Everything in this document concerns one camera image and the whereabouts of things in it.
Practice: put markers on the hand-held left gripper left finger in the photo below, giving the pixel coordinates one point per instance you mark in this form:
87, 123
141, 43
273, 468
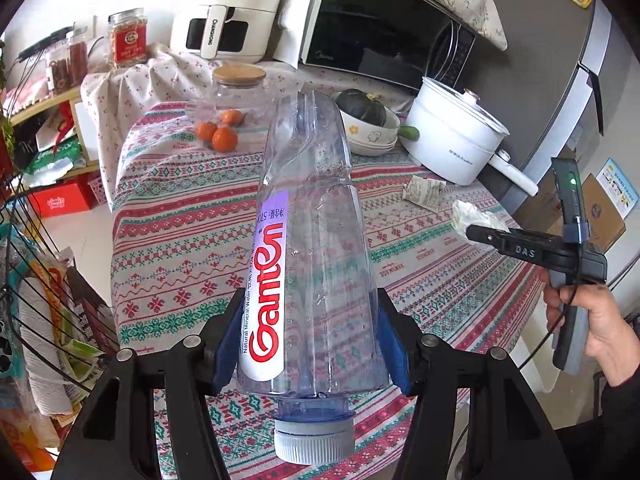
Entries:
227, 341

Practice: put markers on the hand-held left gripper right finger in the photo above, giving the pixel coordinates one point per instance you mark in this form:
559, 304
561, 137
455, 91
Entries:
393, 341

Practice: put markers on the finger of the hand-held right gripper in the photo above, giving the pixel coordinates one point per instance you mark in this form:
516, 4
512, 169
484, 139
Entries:
520, 249

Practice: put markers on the white tissue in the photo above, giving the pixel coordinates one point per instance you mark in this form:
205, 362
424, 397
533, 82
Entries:
475, 217

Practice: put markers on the clear plastic water bottle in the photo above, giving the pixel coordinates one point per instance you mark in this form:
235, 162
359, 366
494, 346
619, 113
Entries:
320, 260

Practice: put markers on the person's right forearm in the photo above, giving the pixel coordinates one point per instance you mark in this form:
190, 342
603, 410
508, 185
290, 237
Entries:
620, 410

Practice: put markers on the person's right hand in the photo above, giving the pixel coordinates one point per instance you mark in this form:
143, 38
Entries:
607, 320

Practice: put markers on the brown cardboard box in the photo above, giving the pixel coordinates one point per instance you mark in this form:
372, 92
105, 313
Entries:
600, 215

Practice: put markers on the blue leaflet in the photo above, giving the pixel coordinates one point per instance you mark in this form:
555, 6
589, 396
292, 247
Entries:
617, 187

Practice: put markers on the crumpled paper receipt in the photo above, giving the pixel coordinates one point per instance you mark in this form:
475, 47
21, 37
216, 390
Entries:
424, 192

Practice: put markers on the white electric cooking pot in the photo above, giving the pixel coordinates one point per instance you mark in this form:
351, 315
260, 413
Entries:
450, 145

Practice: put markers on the green cucumber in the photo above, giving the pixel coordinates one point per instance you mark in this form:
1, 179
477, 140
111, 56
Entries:
409, 132

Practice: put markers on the white cartoon print bowl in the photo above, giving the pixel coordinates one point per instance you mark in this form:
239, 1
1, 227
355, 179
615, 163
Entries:
375, 150

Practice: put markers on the grey refrigerator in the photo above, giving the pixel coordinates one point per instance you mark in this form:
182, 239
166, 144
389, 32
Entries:
540, 60

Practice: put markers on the white flower print bowl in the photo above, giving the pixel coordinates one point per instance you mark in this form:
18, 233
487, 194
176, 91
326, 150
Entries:
365, 130

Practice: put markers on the tangerine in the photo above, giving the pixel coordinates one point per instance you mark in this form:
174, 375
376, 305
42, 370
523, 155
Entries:
231, 117
225, 139
205, 131

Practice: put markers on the dark green squash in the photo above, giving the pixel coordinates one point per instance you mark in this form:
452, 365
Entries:
362, 106

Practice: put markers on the red box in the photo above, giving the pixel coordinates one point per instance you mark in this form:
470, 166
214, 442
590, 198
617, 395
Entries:
60, 200

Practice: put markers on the glass jar with wooden lid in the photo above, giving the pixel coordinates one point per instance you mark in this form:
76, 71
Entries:
235, 95

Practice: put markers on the green packet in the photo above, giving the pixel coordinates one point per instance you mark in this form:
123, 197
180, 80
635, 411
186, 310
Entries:
52, 157

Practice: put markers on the black microwave oven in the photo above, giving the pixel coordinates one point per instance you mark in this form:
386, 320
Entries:
380, 30

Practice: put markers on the white floral tablecloth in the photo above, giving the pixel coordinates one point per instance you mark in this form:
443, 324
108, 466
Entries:
125, 95

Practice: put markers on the wooden shelf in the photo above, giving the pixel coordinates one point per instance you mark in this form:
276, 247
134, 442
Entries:
45, 105

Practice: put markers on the red label jar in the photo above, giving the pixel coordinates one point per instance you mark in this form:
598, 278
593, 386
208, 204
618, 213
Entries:
128, 40

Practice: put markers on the chili spice jar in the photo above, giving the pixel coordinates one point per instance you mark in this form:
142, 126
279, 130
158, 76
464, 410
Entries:
77, 57
56, 72

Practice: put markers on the white air fryer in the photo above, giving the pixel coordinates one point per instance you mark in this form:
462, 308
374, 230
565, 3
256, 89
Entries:
240, 5

